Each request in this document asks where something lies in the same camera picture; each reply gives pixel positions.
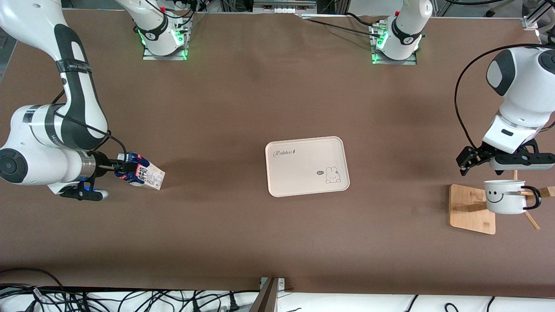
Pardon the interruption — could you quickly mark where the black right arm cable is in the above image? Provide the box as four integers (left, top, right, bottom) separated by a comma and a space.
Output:
52, 89, 129, 163

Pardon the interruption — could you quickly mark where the grey power strip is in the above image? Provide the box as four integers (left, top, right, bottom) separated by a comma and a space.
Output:
253, 0, 318, 13

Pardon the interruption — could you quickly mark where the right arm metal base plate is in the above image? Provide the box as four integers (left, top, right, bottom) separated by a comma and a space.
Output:
142, 26, 188, 61

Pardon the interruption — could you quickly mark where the blue white milk carton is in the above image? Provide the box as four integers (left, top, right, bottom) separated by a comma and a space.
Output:
114, 152, 166, 191

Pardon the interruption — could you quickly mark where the wooden cup stand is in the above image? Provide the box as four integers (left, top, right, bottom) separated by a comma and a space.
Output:
449, 167, 555, 235

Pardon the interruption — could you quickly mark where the white smiley face cup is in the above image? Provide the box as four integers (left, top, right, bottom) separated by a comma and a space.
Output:
483, 179, 542, 215

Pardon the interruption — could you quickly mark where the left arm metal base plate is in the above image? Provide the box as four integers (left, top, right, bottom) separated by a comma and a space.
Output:
371, 22, 418, 65

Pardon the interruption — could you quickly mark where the aluminium profile post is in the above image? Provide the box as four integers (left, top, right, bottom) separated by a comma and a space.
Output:
249, 277, 280, 312

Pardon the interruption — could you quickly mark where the aluminium frame with white bracket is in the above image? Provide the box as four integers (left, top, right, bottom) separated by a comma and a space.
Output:
522, 4, 555, 46

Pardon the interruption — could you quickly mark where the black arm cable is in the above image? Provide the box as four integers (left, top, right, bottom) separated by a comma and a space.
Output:
52, 89, 129, 163
454, 43, 555, 150

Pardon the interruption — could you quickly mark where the black cable tangle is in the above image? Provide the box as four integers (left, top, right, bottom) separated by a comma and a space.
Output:
0, 284, 261, 312

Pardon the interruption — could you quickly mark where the small metal bracket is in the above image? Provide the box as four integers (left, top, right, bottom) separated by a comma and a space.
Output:
259, 277, 287, 291

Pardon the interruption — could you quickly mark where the beige rabbit print tray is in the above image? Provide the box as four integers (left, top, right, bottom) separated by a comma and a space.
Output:
265, 136, 350, 198

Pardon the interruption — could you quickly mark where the black cable on table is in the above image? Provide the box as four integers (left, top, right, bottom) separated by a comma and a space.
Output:
299, 12, 384, 39

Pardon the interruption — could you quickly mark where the black looped cable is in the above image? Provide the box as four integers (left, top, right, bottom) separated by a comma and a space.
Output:
0, 267, 66, 296

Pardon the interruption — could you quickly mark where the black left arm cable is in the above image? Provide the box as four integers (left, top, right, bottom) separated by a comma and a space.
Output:
454, 43, 555, 150

